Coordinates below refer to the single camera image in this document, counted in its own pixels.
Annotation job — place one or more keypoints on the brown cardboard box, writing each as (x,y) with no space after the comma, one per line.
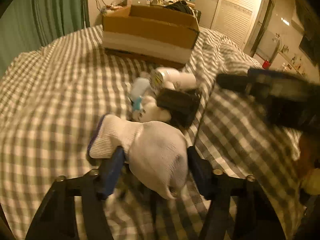
(156,34)

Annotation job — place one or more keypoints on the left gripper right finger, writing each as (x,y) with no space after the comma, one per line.
(255,216)

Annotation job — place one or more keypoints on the white louvred wardrobe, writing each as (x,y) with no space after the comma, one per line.
(234,18)

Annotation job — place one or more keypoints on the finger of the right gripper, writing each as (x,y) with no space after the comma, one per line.
(240,82)
(284,79)

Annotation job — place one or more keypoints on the large green curtain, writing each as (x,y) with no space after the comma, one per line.
(28,25)

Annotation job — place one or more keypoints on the red fire extinguisher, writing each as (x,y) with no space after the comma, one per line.
(266,64)

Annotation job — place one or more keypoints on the grey white checked bedspread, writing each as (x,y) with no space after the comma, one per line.
(53,98)

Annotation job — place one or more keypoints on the white cylindrical can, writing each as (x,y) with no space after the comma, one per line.
(171,78)

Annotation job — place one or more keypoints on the chair with black clothes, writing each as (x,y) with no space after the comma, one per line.
(185,7)

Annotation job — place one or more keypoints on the white cartoon figurine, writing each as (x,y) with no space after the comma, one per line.
(144,104)

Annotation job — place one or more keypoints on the white sock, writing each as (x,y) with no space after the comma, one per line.
(155,151)

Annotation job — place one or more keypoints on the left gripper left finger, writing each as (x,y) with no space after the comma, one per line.
(55,217)

